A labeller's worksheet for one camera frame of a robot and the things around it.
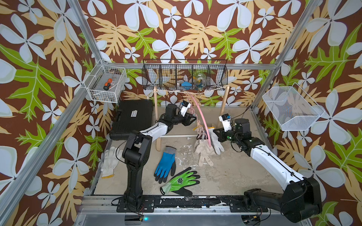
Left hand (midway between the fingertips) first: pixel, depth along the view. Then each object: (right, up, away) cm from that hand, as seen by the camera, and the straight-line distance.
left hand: (194, 114), depth 91 cm
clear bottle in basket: (+5, +24, +7) cm, 26 cm away
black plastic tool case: (-45, 0, +14) cm, 47 cm away
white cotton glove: (+13, -19, -5) cm, 24 cm away
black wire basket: (-7, +28, +7) cm, 30 cm away
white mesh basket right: (+57, +2, -11) cm, 58 cm away
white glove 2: (-56, -30, -1) cm, 63 cm away
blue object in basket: (-5, +20, +3) cm, 21 cm away
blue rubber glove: (-17, -31, -5) cm, 36 cm away
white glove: (+5, -22, -3) cm, 23 cm away
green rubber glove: (-10, -41, -11) cm, 44 cm away
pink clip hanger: (+5, -10, -19) cm, 22 cm away
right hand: (+10, -10, -9) cm, 17 cm away
